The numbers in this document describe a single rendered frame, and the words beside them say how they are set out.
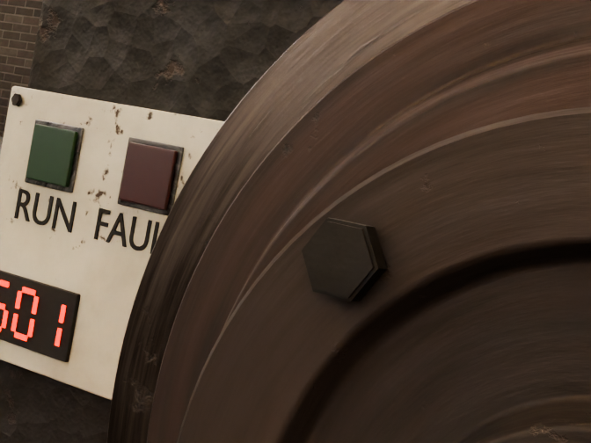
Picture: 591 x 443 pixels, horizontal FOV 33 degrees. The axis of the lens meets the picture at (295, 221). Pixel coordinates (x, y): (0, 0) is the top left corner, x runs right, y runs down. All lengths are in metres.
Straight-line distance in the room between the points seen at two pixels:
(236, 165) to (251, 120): 0.02
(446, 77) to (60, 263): 0.36
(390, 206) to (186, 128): 0.32
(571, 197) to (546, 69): 0.07
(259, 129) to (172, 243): 0.06
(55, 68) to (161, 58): 0.09
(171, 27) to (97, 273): 0.16
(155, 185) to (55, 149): 0.08
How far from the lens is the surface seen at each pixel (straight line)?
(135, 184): 0.62
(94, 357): 0.64
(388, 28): 0.40
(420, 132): 0.34
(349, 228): 0.29
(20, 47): 9.40
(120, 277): 0.63
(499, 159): 0.28
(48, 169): 0.66
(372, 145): 0.35
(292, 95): 0.41
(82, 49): 0.69
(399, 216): 0.29
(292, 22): 0.60
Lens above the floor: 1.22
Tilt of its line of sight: 3 degrees down
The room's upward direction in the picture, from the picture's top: 11 degrees clockwise
